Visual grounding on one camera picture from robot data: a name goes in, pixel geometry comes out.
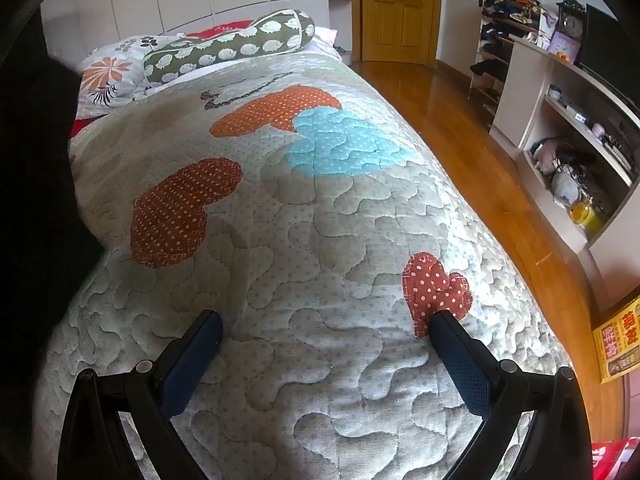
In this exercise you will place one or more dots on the white shelf unit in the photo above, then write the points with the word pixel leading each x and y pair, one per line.
pixel 525 90

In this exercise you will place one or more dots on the grey plush toy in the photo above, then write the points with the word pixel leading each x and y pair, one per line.
pixel 565 187

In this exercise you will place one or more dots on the yellow printed box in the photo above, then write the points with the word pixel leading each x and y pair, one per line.
pixel 620 340

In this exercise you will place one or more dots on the wooden door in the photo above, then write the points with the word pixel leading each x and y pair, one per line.
pixel 400 10

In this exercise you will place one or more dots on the black television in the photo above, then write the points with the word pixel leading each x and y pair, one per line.
pixel 610 45

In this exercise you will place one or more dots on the green bolster pillow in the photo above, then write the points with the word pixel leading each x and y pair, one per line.
pixel 225 42

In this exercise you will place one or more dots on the pile of clothes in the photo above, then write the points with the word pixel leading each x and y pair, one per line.
pixel 510 0

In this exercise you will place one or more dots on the dark ornate clock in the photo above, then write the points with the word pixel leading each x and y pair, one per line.
pixel 571 22

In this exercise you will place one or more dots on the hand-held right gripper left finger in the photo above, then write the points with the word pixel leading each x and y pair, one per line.
pixel 192 360

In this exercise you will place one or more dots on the red printed packet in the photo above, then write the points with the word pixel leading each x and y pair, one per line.
pixel 615 460

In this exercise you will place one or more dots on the floral print pillow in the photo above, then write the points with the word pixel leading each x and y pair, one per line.
pixel 107 70

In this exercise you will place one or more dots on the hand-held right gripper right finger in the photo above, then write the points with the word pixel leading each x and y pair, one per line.
pixel 462 365

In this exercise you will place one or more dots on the quilted heart-pattern bedspread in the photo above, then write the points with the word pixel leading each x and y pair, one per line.
pixel 325 210

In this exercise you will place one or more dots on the white shoe rack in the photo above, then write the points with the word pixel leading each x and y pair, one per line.
pixel 492 60

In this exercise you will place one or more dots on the black pants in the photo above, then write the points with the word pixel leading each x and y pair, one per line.
pixel 45 185

